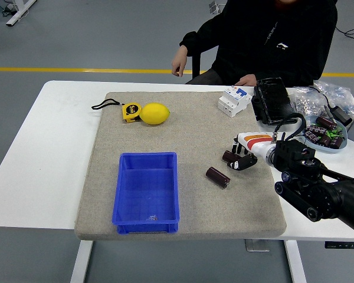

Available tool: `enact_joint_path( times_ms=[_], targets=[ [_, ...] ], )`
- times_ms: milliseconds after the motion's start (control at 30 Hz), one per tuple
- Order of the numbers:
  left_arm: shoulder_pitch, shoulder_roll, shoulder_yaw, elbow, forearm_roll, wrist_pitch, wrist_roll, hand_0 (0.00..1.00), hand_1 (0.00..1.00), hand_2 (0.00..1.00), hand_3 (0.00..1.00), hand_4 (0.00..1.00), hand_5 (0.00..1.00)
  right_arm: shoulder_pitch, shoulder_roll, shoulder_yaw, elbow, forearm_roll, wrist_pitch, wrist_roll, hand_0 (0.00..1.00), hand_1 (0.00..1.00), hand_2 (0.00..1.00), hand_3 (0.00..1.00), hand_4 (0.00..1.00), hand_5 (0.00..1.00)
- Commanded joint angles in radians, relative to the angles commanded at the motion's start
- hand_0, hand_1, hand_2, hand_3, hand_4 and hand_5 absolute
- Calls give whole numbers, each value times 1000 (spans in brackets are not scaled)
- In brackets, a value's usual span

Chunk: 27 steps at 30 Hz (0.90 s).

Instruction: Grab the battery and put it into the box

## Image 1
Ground white desk frame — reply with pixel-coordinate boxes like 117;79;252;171
5;0;38;28

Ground white circuit breaker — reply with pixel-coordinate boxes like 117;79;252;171
217;85;253;118

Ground light blue bowl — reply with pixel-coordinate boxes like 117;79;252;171
301;114;349;154

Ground person's right hand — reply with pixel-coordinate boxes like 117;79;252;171
171;46;190;78

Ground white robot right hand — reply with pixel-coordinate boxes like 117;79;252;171
228;132;276;172

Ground grey-brown mat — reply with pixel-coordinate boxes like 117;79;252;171
74;91;287;241

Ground green plastic connectors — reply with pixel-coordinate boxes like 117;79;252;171
326;126;345;139

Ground person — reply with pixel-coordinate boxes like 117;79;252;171
171;0;339;88

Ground clear bag of blue parts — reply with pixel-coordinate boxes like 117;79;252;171
313;81;354;119

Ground clear bag of washers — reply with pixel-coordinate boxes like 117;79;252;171
291;85;328;119

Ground yellow lemon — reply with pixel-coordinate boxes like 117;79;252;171
139;102;171;126

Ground black floor cable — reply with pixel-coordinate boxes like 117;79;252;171
335;25;354;44

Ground black table control panel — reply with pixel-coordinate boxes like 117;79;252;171
324;241;354;250

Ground black wrapped case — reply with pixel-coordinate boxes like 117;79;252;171
251;77;298;126

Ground black chair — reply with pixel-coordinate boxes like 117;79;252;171
190;44;222;81

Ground white table leg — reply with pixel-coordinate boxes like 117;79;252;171
70;240;93;283
284;240;308;283

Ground grey metal table bracket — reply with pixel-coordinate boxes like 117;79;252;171
244;239;271;252

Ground person's left hand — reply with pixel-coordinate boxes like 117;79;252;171
237;74;259;87

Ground yellow tape measure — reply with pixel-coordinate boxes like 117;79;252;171
91;99;143;124

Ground black power adapter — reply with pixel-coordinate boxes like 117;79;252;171
308;85;354;128

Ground blue plastic box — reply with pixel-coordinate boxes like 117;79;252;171
111;152;181;235

